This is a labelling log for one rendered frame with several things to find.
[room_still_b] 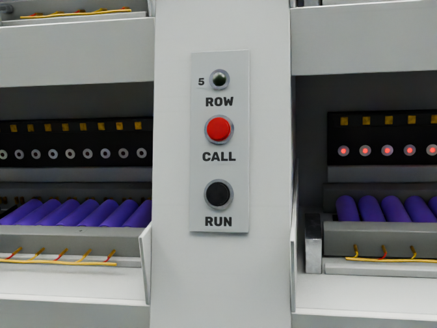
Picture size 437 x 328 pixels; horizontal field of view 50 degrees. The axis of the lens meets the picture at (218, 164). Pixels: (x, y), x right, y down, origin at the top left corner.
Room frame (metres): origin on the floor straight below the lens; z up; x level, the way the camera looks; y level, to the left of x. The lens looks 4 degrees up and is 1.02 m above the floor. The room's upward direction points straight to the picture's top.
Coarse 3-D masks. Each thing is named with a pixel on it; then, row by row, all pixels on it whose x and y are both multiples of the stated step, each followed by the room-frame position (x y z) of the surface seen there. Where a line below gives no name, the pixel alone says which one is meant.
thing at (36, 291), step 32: (0, 288) 0.35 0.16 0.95; (32, 288) 0.35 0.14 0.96; (64, 288) 0.35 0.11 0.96; (96, 288) 0.35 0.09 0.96; (128, 288) 0.34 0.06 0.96; (0, 320) 0.35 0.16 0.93; (32, 320) 0.34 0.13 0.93; (64, 320) 0.34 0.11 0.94; (96, 320) 0.33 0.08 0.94; (128, 320) 0.33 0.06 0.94
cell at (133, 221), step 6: (144, 204) 0.45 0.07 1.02; (150, 204) 0.45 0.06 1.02; (138, 210) 0.43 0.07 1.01; (144, 210) 0.44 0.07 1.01; (150, 210) 0.44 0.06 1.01; (132, 216) 0.42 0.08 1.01; (138, 216) 0.42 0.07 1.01; (144, 216) 0.43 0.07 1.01; (150, 216) 0.44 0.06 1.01; (126, 222) 0.41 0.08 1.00; (132, 222) 0.41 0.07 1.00; (138, 222) 0.41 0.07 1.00; (144, 222) 0.42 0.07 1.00
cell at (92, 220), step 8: (112, 200) 0.46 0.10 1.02; (96, 208) 0.45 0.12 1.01; (104, 208) 0.45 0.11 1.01; (112, 208) 0.45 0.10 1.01; (88, 216) 0.43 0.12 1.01; (96, 216) 0.43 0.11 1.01; (104, 216) 0.44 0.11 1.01; (80, 224) 0.41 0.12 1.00; (88, 224) 0.41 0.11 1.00; (96, 224) 0.42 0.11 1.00
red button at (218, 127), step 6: (216, 120) 0.31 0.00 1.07; (222, 120) 0.31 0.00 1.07; (210, 126) 0.31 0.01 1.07; (216, 126) 0.31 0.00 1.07; (222, 126) 0.31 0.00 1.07; (228, 126) 0.31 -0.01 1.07; (210, 132) 0.31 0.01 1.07; (216, 132) 0.31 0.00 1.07; (222, 132) 0.31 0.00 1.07; (228, 132) 0.31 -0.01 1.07; (216, 138) 0.31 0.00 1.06; (222, 138) 0.31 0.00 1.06
